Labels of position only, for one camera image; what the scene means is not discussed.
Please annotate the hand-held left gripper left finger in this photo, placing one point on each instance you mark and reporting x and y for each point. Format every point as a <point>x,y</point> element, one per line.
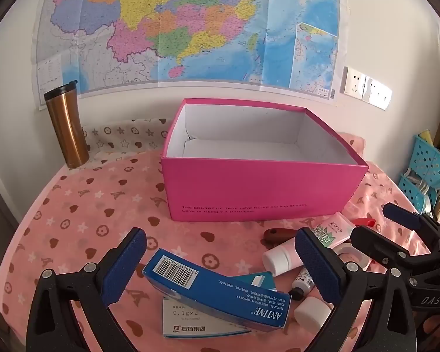
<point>126,267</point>

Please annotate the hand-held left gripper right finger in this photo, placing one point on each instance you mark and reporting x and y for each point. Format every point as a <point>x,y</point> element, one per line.
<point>317,267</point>

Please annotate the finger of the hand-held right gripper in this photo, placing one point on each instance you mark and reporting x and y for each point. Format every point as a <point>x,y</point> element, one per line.
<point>401,215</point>
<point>381,249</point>

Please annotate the white tube with black cap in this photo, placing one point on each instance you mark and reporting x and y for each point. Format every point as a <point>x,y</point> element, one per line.
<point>304,280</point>

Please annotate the white tape roll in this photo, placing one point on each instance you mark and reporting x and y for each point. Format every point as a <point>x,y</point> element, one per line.
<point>339,250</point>

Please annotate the red plastic clip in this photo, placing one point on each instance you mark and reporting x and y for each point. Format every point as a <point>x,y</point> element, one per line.
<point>365,221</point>

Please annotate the white and teal medicine box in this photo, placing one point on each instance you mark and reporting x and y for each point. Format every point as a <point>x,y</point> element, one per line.
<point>190,322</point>

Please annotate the pink cardboard box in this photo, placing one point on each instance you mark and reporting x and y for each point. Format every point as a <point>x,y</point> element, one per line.
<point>260,190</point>

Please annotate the blue medicine box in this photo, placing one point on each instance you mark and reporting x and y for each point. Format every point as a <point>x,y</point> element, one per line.
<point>220,293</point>

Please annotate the blue perforated plastic rack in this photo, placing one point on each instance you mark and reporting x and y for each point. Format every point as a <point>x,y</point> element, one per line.
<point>425,161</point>

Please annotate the pink printed blanket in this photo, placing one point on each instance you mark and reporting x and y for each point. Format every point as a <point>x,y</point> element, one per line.
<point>95,209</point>

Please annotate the copper travel tumbler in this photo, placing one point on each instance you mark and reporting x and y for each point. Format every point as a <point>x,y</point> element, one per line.
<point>66,128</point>

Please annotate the white wall socket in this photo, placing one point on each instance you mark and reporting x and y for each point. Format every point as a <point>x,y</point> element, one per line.
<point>378,93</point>
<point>353,82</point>

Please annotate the colourful wall map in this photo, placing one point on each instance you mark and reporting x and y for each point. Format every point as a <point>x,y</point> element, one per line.
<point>168,25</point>

